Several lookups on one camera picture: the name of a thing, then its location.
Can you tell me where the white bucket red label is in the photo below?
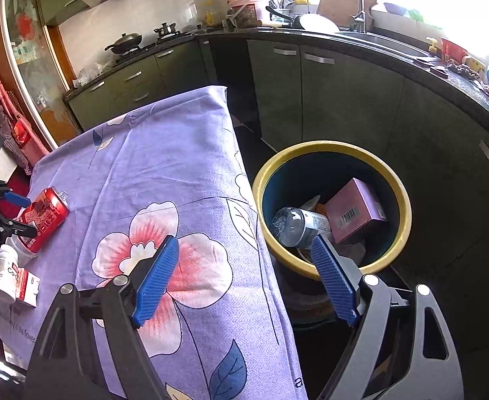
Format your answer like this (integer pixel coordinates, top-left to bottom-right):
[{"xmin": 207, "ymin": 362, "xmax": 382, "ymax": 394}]
[{"xmin": 228, "ymin": 0, "xmax": 271, "ymax": 28}]

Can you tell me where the red white small box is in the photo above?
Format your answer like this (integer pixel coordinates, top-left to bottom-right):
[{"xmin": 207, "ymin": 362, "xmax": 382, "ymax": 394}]
[{"xmin": 15, "ymin": 264, "xmax": 42, "ymax": 309}]

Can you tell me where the yellow rimmed trash bin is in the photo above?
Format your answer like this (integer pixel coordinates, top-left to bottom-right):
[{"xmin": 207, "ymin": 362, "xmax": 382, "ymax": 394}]
[{"xmin": 252, "ymin": 141, "xmax": 412, "ymax": 281}]

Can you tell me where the white plate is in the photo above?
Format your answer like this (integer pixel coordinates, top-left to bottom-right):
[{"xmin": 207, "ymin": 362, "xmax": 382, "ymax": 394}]
[{"xmin": 292, "ymin": 13, "xmax": 340, "ymax": 34}]

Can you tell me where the black wok with lid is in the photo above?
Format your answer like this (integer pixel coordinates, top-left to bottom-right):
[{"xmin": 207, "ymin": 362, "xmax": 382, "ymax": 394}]
[{"xmin": 104, "ymin": 32, "xmax": 143, "ymax": 55}]

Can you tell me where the red checked apron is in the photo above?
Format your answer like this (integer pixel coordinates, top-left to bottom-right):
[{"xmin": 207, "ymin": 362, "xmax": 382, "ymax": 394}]
[{"xmin": 0, "ymin": 54, "xmax": 51, "ymax": 176}]

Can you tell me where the white pill bottle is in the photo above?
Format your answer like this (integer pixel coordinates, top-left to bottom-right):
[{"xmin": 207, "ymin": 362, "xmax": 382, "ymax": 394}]
[{"xmin": 0, "ymin": 244, "xmax": 20, "ymax": 304}]

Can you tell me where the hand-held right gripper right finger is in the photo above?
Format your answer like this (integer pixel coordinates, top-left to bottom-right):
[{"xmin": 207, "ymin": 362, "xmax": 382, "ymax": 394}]
[{"xmin": 310, "ymin": 234, "xmax": 466, "ymax": 400}]

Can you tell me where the wooden cutting board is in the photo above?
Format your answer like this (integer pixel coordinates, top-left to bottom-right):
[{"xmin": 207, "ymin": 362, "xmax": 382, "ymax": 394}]
[{"xmin": 317, "ymin": 0, "xmax": 376, "ymax": 28}]

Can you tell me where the grey rag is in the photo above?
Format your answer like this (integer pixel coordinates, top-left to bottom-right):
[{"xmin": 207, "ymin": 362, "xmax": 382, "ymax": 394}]
[{"xmin": 446, "ymin": 59, "xmax": 480, "ymax": 81}]

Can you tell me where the glass sliding door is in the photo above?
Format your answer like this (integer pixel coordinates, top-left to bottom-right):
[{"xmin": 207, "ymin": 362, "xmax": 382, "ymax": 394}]
[{"xmin": 0, "ymin": 0, "xmax": 83, "ymax": 151}]

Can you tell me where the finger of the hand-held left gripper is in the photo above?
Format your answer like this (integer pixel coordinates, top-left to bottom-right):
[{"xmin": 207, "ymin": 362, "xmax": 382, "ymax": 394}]
[
  {"xmin": 0, "ymin": 219, "xmax": 38, "ymax": 239},
  {"xmin": 1, "ymin": 191, "xmax": 32, "ymax": 208}
]

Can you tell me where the dark red cloth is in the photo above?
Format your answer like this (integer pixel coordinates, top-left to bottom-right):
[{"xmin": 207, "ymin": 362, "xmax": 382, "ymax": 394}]
[{"xmin": 0, "ymin": 171, "xmax": 31, "ymax": 217}]

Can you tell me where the steel pot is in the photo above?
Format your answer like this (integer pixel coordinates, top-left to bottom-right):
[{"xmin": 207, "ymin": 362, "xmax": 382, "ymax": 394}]
[{"xmin": 154, "ymin": 21, "xmax": 181, "ymax": 38}]

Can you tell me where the pink box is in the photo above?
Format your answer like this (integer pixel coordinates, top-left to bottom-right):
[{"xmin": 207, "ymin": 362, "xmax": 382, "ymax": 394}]
[{"xmin": 324, "ymin": 177, "xmax": 387, "ymax": 246}]

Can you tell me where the utensil holder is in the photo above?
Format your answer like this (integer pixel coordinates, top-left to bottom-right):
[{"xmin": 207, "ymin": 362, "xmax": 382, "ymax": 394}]
[{"xmin": 265, "ymin": 0, "xmax": 295, "ymax": 21}]

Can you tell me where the red soda can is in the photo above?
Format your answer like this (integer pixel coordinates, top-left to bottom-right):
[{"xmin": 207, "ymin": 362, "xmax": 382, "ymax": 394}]
[{"xmin": 16, "ymin": 187, "xmax": 70, "ymax": 255}]

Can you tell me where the steel sink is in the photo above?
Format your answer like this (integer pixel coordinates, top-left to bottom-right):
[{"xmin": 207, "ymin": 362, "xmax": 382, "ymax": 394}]
[{"xmin": 338, "ymin": 31, "xmax": 430, "ymax": 57}]

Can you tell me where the clear plastic bag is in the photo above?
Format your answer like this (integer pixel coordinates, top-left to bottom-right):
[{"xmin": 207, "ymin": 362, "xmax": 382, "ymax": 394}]
[{"xmin": 73, "ymin": 63, "xmax": 106, "ymax": 88}]

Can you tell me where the clear plastic bottle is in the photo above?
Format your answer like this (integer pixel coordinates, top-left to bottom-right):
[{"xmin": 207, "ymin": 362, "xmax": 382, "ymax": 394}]
[{"xmin": 272, "ymin": 206, "xmax": 332, "ymax": 248}]

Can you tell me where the steel faucet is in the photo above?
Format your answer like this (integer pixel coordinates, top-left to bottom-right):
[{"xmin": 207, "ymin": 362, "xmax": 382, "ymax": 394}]
[{"xmin": 350, "ymin": 0, "xmax": 384, "ymax": 34}]

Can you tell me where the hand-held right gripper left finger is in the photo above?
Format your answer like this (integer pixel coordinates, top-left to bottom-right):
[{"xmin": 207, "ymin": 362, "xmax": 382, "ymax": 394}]
[{"xmin": 26, "ymin": 234, "xmax": 181, "ymax": 400}]

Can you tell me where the gas stove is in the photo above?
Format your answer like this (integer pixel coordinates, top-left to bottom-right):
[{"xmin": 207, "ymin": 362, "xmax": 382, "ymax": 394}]
[{"xmin": 113, "ymin": 29, "xmax": 195, "ymax": 61}]

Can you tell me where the purple floral tablecloth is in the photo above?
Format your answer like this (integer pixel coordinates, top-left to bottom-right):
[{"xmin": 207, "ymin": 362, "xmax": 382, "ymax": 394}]
[{"xmin": 0, "ymin": 85, "xmax": 309, "ymax": 400}]

